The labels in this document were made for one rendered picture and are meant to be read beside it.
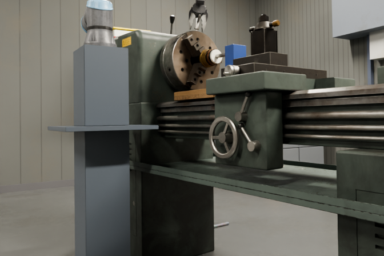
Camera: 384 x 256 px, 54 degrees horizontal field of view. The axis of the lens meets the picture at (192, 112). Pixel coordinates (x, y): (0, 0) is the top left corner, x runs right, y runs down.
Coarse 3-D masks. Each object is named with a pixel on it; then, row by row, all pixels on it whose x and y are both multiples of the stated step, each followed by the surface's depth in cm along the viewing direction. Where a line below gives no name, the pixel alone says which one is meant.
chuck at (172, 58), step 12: (180, 36) 192; (204, 36) 200; (168, 48) 193; (180, 48) 191; (216, 48) 205; (168, 60) 191; (180, 60) 191; (168, 72) 194; (180, 72) 190; (204, 72) 200; (216, 72) 204; (180, 84) 194; (204, 84) 199
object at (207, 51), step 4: (204, 52) 187; (208, 52) 185; (200, 56) 188; (204, 56) 186; (208, 56) 184; (200, 60) 190; (204, 60) 186; (208, 60) 185; (204, 64) 188; (208, 64) 186; (212, 64) 186; (216, 64) 187
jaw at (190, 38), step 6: (186, 36) 194; (192, 36) 190; (186, 42) 191; (192, 42) 190; (198, 42) 190; (192, 48) 191; (198, 48) 190; (204, 48) 190; (192, 54) 194; (198, 54) 190
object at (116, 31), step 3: (114, 27) 418; (117, 27) 420; (120, 27) 421; (114, 30) 419; (117, 30) 421; (120, 30) 422; (123, 30) 424; (126, 30) 427; (129, 30) 429; (132, 30) 429; (147, 30) 437; (114, 33) 419; (117, 33) 420; (120, 33) 422; (123, 33) 424; (114, 36) 419; (117, 36) 420
